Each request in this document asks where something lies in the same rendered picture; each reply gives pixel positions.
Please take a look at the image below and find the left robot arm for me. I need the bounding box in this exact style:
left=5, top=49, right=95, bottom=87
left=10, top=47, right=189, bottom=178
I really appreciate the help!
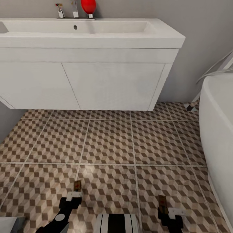
left=36, top=191, right=83, bottom=233

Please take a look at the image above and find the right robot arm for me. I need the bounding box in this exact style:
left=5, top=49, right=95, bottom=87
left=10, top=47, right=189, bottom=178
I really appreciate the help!
left=158, top=207, right=186, bottom=233

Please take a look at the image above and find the robot trunk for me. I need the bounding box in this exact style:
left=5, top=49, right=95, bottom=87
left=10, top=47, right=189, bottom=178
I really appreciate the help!
left=93, top=214, right=140, bottom=233

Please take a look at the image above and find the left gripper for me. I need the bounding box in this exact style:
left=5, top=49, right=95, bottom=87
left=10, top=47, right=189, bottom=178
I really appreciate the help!
left=59, top=197, right=82, bottom=212

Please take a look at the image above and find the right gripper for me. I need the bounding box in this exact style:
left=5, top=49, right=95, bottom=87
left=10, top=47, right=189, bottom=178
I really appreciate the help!
left=158, top=207, right=183, bottom=231

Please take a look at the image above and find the mousetrap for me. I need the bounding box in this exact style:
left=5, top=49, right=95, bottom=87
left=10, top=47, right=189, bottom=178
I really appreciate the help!
left=73, top=180, right=82, bottom=192
left=158, top=194, right=168, bottom=214

